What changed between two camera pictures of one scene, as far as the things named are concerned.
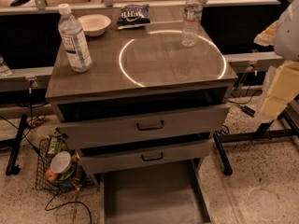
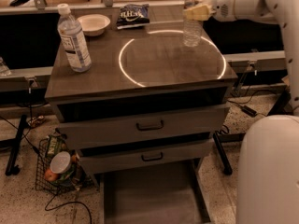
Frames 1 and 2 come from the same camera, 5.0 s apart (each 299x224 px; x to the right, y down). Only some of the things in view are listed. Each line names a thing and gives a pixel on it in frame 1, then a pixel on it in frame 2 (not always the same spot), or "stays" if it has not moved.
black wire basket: [59, 168] stays
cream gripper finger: [284, 89] → [198, 13]
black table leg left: [12, 169] stays
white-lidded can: [61, 161] stays
